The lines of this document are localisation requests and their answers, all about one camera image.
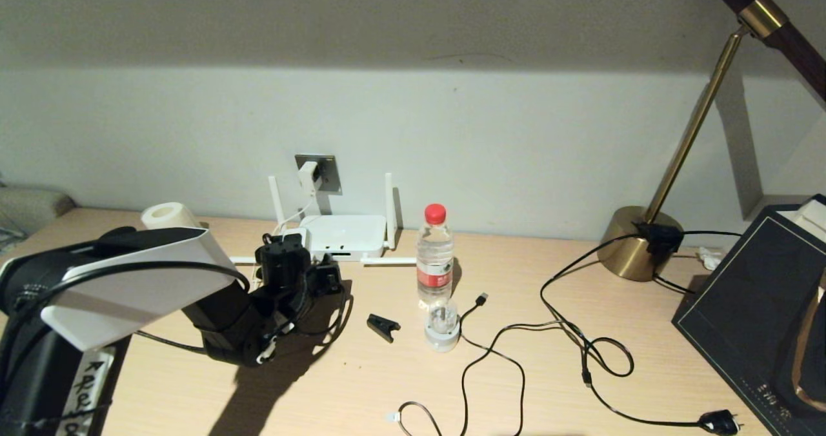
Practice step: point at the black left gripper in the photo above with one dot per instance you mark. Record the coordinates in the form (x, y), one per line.
(305, 285)

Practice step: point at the white box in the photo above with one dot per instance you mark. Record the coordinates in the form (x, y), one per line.
(812, 220)

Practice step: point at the grey wall power socket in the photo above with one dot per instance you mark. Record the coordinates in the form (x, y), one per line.
(331, 170)

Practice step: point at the patterned fabric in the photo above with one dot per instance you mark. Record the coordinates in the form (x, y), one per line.
(8, 236)

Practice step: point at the grey cushion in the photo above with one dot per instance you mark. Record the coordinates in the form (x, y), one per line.
(32, 205)

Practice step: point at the small white clear-dome humidifier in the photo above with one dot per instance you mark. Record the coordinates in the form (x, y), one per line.
(443, 336)

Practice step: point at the white toilet paper roll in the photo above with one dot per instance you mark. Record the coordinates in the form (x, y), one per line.
(168, 215)

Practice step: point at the white handwritten label tape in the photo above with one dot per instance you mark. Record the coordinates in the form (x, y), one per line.
(87, 391)

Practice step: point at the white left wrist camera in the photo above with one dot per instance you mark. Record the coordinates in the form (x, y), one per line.
(294, 237)

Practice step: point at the brass desk lamp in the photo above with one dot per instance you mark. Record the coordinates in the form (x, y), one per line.
(629, 249)

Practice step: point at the white wifi router with antennas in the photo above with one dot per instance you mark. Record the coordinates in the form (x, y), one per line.
(348, 233)

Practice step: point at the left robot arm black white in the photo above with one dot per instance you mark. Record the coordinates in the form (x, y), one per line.
(135, 287)

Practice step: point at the small white crumpled item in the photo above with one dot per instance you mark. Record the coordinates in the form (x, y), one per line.
(710, 258)

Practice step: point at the black block on lamp base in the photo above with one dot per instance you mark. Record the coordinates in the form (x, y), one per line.
(661, 237)

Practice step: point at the dark blue gift bag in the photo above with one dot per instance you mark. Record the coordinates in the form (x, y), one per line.
(748, 320)

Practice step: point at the clear water bottle red cap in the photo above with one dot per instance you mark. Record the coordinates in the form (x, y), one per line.
(435, 275)

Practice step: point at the small black plastic clip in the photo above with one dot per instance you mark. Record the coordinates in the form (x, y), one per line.
(382, 325)

